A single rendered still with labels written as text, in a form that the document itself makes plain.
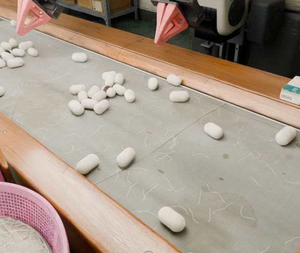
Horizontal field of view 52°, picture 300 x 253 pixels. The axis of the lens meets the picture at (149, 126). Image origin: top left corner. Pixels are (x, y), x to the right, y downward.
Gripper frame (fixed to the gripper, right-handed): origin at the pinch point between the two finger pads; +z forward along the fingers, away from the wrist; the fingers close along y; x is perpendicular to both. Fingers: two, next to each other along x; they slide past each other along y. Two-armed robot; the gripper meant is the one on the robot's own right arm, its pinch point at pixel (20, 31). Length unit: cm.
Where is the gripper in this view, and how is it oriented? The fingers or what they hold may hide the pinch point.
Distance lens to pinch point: 78.4
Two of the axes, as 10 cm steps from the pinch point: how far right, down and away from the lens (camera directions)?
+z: -5.0, 8.6, -0.7
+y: 7.2, 3.7, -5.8
